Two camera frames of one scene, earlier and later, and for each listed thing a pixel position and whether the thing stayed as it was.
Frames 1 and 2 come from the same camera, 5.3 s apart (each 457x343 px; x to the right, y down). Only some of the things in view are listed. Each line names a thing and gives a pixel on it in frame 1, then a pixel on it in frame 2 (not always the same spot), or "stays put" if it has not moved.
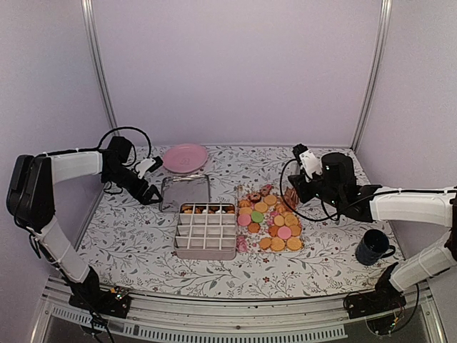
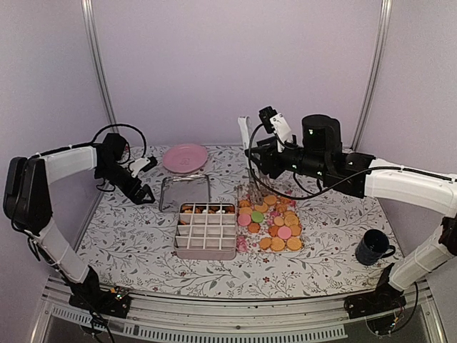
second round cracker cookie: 260,207 stays put
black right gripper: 309,196 -> 268,165
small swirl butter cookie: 244,204 stays put
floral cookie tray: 263,224 stays put
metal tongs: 300,181 -> 247,142
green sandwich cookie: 257,216 stays put
